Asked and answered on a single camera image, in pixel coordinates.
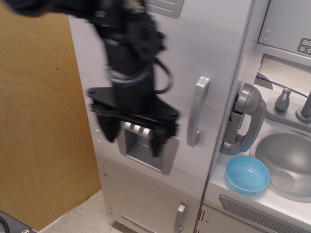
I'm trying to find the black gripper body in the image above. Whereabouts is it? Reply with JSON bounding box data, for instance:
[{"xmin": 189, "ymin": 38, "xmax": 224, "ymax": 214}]
[{"xmin": 87, "ymin": 83, "xmax": 179, "ymax": 137}]

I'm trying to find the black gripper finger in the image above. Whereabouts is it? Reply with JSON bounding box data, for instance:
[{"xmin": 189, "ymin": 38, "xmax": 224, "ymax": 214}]
[
  {"xmin": 151, "ymin": 128, "xmax": 171, "ymax": 157},
  {"xmin": 97, "ymin": 115, "xmax": 120, "ymax": 143}
]

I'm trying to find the grey fridge door handle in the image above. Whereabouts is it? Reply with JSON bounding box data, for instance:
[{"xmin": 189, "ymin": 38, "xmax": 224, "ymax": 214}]
[{"xmin": 187, "ymin": 77, "xmax": 210, "ymax": 148}]

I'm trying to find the white toy fridge door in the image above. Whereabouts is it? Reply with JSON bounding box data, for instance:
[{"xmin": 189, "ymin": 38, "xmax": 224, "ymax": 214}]
[{"xmin": 68, "ymin": 0, "xmax": 255, "ymax": 196}]

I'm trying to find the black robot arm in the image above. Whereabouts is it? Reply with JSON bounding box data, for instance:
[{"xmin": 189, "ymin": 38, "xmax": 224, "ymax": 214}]
[{"xmin": 7, "ymin": 0, "xmax": 179, "ymax": 157}]

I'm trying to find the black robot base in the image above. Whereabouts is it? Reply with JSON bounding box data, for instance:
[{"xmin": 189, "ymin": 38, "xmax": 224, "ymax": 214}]
[{"xmin": 0, "ymin": 211, "xmax": 37, "ymax": 233}]

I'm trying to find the grey fridge top badge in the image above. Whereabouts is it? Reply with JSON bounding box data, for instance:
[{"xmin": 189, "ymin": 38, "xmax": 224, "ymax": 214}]
[{"xmin": 146, "ymin": 0, "xmax": 184, "ymax": 18}]

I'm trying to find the grey ice dispenser panel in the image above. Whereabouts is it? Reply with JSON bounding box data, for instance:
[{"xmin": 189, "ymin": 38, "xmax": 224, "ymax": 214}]
[{"xmin": 117, "ymin": 121, "xmax": 180, "ymax": 175}]

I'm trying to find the white lower freezer door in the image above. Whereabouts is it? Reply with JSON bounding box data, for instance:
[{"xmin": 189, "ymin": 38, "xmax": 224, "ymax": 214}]
[{"xmin": 97, "ymin": 157, "xmax": 201, "ymax": 233}]

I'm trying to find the wooden board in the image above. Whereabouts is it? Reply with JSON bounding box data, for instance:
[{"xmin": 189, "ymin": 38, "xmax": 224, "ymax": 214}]
[{"xmin": 0, "ymin": 3, "xmax": 100, "ymax": 230}]

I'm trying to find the blue plastic bowl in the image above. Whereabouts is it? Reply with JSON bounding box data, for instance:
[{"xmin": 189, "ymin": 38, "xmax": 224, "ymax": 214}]
[{"xmin": 225, "ymin": 155, "xmax": 270, "ymax": 197}]

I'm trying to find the grey toy telephone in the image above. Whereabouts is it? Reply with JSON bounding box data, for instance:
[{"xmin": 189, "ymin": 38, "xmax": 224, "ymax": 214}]
[{"xmin": 220, "ymin": 83, "xmax": 266, "ymax": 155}]

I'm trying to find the grey toy sink basin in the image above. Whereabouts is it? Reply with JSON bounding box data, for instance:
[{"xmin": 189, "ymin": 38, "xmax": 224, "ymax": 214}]
[{"xmin": 249, "ymin": 130, "xmax": 311, "ymax": 203}]

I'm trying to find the grey faucet knob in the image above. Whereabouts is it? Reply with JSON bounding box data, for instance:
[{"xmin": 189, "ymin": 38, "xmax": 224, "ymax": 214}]
[{"xmin": 275, "ymin": 88, "xmax": 291, "ymax": 111}]

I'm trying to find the white toy kitchen cabinet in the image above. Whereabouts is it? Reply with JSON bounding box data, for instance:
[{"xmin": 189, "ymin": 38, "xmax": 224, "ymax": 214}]
[{"xmin": 196, "ymin": 0, "xmax": 311, "ymax": 233}]

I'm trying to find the grey oven vent panel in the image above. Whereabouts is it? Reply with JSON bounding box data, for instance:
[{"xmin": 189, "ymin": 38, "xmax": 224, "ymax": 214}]
[{"xmin": 219, "ymin": 195, "xmax": 311, "ymax": 233}]

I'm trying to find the grey toy faucet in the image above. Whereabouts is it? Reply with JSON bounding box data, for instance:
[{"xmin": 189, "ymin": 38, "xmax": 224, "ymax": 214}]
[{"xmin": 296, "ymin": 93, "xmax": 311, "ymax": 122}]

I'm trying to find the toy microwave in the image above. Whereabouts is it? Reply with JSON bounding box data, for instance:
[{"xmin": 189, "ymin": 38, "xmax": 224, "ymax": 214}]
[{"xmin": 259, "ymin": 0, "xmax": 311, "ymax": 57}]

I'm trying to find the grey lower door handle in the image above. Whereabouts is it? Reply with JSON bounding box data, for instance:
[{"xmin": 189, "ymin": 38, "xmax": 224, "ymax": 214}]
[{"xmin": 174, "ymin": 203, "xmax": 186, "ymax": 233}]

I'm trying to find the blue cable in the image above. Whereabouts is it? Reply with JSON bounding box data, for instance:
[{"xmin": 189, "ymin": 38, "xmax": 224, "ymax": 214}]
[{"xmin": 255, "ymin": 75, "xmax": 309, "ymax": 98}]

